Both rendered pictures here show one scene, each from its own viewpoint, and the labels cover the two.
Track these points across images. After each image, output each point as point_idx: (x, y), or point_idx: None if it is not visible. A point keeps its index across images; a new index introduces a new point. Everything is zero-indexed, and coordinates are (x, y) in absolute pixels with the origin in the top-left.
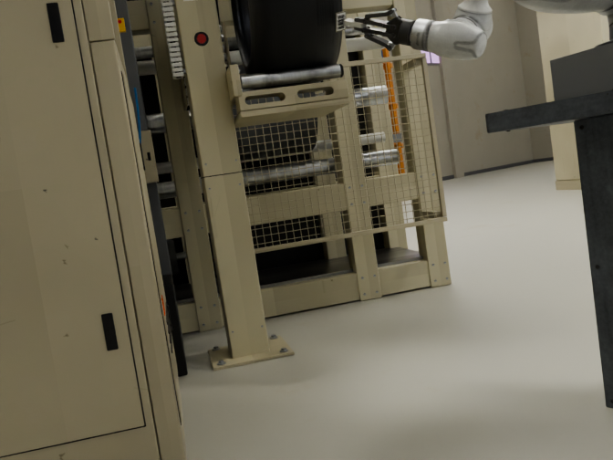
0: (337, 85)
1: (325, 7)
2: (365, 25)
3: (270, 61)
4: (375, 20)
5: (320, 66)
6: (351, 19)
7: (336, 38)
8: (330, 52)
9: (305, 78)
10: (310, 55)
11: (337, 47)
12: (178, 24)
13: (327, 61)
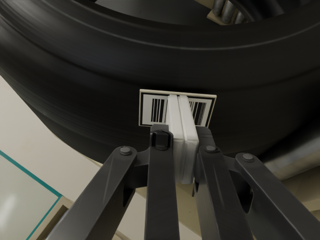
0: None
1: (117, 140)
2: (185, 159)
3: None
4: (145, 205)
5: (302, 136)
6: (167, 116)
7: (235, 119)
8: (275, 126)
9: (300, 172)
10: (250, 151)
11: (275, 100)
12: None
13: (304, 120)
